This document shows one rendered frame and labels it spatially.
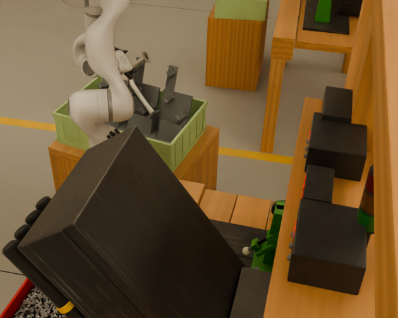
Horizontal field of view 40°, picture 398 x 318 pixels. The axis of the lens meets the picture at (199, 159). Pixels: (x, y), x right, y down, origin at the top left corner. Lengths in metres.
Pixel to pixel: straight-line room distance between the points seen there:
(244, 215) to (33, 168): 2.09
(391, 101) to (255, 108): 3.72
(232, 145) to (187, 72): 1.18
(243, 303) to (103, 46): 0.98
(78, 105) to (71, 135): 0.73
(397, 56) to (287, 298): 0.46
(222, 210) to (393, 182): 1.54
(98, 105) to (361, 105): 0.95
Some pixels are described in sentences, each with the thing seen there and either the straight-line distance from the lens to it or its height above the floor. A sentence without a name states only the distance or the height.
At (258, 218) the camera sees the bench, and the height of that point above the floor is 0.88.
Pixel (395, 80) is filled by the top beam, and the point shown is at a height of 1.94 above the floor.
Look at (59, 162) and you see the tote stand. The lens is 2.72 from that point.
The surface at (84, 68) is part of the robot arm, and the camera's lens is 2.24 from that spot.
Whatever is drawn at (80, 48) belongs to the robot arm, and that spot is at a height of 1.36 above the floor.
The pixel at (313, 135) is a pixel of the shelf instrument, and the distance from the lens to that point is 1.30.
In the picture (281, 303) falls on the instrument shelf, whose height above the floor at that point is 1.54.
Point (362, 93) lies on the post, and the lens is 1.33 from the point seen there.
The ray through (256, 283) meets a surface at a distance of 1.43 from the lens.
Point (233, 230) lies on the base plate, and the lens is 2.05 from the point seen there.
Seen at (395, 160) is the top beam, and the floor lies 1.94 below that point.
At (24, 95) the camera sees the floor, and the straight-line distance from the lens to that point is 4.77.
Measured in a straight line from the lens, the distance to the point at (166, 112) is 2.62.
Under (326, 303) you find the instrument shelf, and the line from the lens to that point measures 1.03.
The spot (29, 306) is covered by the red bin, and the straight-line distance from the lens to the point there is 1.90.
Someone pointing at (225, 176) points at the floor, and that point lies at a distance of 3.73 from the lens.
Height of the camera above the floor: 2.32
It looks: 37 degrees down
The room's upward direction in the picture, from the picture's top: 2 degrees clockwise
